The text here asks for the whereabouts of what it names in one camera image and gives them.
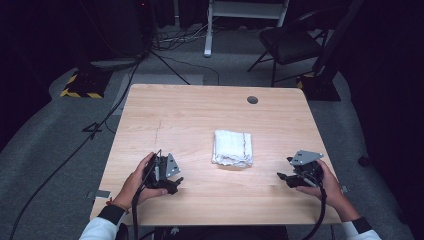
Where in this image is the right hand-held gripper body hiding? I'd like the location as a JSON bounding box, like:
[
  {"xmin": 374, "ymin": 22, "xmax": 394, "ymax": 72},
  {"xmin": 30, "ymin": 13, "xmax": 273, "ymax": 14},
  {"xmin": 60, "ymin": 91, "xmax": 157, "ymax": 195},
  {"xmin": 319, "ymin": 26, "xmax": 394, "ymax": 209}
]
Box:
[{"xmin": 286, "ymin": 149, "xmax": 325, "ymax": 189}]

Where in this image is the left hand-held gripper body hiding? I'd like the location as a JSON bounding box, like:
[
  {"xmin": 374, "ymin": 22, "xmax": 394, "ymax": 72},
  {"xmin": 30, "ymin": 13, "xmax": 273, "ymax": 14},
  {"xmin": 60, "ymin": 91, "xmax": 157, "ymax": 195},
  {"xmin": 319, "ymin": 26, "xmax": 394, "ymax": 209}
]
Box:
[{"xmin": 143, "ymin": 152, "xmax": 182, "ymax": 191}]

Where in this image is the white towel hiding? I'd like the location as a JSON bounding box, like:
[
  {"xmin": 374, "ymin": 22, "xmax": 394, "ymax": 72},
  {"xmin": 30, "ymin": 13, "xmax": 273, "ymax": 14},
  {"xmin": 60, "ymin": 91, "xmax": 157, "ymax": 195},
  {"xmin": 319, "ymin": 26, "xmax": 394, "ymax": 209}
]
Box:
[{"xmin": 211, "ymin": 129, "xmax": 254, "ymax": 169}]

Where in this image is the person's right hand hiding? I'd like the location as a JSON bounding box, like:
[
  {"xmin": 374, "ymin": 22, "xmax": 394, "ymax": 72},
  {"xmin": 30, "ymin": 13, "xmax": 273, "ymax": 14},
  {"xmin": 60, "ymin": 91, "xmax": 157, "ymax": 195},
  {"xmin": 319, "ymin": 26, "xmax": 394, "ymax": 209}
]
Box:
[{"xmin": 295, "ymin": 159, "xmax": 346, "ymax": 209}]

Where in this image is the person's left hand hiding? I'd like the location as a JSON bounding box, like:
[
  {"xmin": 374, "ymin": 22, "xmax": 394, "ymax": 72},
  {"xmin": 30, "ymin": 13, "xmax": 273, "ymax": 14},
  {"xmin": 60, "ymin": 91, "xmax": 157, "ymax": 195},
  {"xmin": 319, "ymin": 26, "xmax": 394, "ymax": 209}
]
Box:
[{"xmin": 114, "ymin": 151, "xmax": 169, "ymax": 211}]

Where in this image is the person's dark lap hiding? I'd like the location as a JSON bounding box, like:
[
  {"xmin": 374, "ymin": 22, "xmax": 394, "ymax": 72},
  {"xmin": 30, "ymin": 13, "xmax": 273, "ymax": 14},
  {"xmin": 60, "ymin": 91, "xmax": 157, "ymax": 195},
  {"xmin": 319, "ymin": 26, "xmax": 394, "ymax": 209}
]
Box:
[{"xmin": 146, "ymin": 225, "xmax": 290, "ymax": 240}]

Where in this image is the black stand with striped base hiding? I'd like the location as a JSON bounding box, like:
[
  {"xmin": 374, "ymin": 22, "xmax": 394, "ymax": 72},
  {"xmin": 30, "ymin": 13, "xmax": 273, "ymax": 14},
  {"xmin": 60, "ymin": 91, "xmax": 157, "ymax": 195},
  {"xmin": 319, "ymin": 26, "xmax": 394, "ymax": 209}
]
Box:
[{"xmin": 295, "ymin": 0, "xmax": 365, "ymax": 102}]

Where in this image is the black folding chair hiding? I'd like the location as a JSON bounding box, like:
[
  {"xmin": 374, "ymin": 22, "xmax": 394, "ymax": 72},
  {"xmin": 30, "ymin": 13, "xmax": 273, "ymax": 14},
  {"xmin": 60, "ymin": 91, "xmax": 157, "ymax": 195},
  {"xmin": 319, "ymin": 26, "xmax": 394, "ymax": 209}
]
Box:
[{"xmin": 247, "ymin": 9, "xmax": 331, "ymax": 88}]

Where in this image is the black yellow striped stand base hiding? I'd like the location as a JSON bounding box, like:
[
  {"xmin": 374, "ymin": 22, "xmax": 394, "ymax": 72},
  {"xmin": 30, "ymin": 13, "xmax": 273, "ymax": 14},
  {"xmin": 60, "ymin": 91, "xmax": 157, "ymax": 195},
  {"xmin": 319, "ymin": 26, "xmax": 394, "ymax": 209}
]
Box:
[{"xmin": 59, "ymin": 68, "xmax": 113, "ymax": 100}]

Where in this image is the dark equipment cabinet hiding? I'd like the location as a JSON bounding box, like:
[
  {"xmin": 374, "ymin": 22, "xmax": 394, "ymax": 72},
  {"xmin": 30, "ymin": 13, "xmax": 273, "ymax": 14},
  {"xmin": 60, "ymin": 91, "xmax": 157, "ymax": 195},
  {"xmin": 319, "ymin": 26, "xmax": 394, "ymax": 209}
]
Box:
[{"xmin": 88, "ymin": 0, "xmax": 155, "ymax": 65}]

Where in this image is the right hand-held gripper black cable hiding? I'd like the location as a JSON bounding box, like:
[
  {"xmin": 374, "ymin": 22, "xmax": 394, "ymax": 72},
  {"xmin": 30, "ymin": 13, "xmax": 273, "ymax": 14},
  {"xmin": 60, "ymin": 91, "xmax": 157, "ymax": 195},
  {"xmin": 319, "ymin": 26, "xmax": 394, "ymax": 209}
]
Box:
[{"xmin": 301, "ymin": 171, "xmax": 328, "ymax": 240}]

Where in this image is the hand-held gripper black cable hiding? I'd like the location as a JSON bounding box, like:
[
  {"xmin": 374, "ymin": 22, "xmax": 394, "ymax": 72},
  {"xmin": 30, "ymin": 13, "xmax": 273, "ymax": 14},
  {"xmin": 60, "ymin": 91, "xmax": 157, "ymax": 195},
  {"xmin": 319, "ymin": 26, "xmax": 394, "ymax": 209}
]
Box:
[
  {"xmin": 131, "ymin": 149, "xmax": 163, "ymax": 240},
  {"xmin": 301, "ymin": 171, "xmax": 328, "ymax": 240}
]

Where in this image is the left hand-held gripper black cable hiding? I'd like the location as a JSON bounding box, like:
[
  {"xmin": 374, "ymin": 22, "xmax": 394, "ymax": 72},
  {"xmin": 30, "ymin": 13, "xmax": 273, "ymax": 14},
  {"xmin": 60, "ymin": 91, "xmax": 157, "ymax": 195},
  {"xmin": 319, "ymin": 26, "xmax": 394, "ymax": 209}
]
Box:
[{"xmin": 131, "ymin": 149, "xmax": 163, "ymax": 240}]

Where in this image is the orange bracelet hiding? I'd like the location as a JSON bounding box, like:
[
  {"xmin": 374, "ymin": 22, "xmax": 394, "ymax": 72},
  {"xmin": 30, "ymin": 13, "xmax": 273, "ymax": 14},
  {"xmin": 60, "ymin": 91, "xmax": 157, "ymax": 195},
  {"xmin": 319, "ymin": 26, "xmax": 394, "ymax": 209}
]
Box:
[{"xmin": 105, "ymin": 198, "xmax": 130, "ymax": 214}]

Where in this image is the long black floor cable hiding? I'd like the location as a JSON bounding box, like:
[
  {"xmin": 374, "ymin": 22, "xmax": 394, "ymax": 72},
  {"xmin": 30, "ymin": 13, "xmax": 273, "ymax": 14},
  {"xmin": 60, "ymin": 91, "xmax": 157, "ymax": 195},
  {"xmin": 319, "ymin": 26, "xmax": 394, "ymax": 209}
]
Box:
[{"xmin": 9, "ymin": 61, "xmax": 143, "ymax": 240}]

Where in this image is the thin black floor cable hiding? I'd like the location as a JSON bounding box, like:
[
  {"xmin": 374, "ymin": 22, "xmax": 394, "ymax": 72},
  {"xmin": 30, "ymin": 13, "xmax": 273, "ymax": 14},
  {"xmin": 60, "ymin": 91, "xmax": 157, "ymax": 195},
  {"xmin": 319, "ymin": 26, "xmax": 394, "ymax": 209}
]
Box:
[{"xmin": 149, "ymin": 49, "xmax": 221, "ymax": 86}]

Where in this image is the bundle of floor cables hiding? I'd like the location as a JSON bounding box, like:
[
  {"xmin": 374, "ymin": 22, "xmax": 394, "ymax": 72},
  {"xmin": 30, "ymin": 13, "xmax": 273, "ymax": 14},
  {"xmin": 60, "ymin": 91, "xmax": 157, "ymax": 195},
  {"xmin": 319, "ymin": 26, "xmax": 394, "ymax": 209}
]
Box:
[{"xmin": 152, "ymin": 24, "xmax": 214, "ymax": 52}]

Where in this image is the white metal stand frame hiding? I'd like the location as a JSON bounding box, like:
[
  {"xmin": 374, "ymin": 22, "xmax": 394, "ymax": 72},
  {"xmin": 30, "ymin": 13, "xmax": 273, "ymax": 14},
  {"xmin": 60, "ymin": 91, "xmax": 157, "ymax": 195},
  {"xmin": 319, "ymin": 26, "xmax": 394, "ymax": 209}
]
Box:
[{"xmin": 203, "ymin": 0, "xmax": 290, "ymax": 58}]

